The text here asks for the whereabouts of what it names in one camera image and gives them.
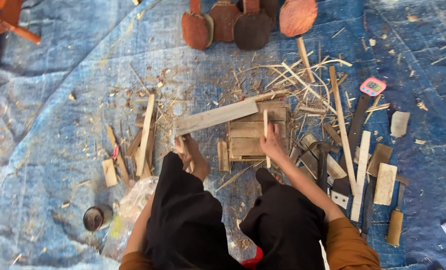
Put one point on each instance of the round metal tin can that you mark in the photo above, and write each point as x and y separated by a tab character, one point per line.
95	218

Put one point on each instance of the pale rectangular wood piece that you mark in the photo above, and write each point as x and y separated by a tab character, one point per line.
385	184

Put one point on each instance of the red plastic stool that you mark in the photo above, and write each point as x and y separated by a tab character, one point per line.
256	258

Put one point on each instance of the dark blade knife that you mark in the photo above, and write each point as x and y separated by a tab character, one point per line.
368	210

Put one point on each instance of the grey-brown wood offcut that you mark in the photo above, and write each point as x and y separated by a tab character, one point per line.
335	167
309	164

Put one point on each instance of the orange-brown round paddle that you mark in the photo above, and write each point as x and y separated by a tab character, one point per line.
298	17

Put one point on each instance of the person's left foot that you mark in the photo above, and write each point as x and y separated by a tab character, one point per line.
196	161

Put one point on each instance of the orange wooden stool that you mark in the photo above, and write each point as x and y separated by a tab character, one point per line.
5	18

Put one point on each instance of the small upright wooden block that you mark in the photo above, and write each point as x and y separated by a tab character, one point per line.
223	156

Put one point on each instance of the long thin brown wood strip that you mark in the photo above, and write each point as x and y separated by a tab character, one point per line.
341	123

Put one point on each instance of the black claw hammer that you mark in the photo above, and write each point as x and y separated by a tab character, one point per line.
322	165

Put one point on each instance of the small pale wood block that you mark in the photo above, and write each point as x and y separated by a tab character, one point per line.
109	173

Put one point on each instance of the pale long wood slat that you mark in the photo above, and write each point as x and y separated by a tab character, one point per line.
145	135

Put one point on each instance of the clear plastic bag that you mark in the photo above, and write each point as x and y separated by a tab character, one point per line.
127	213

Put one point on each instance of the pale grey wood offcut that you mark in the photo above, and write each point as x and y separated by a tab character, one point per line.
400	123

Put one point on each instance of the blue tarpaulin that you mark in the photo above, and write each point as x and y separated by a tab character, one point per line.
57	112

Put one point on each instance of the long grey wooden plank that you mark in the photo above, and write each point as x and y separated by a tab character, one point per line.
215	117

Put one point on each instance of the brown rectangular wood piece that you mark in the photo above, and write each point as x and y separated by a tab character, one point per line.
379	158

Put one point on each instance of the pile of brown wood offcuts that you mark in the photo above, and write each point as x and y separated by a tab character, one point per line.
138	146

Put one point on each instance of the short brown wood stick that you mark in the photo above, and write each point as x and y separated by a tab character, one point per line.
305	60

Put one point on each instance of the person's black trousers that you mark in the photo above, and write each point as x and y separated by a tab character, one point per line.
189	217

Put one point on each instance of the pink digital timer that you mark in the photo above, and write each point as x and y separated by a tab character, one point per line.
373	86

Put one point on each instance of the person's right hand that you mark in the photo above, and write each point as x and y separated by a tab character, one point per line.
273	146

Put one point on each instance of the slim brown wood batten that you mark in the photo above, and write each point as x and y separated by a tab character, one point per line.
117	153

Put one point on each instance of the slatted wooden board panel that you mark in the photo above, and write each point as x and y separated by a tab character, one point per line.
247	137

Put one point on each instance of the pale notched wood strip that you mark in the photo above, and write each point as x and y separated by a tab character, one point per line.
361	176

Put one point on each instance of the red-brown round paddle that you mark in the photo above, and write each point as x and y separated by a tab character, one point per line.
223	20
194	30

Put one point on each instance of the thin pale wooden stick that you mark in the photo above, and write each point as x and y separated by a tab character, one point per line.
265	118

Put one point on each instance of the dark brown round paddle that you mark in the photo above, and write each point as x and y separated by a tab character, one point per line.
252	32

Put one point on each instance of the dark brown wood offcut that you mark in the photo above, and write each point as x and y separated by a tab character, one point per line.
332	133

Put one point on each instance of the heap of wood shavings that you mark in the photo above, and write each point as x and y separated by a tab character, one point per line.
301	80

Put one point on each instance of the dark hand saw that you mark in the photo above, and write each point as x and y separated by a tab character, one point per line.
354	131

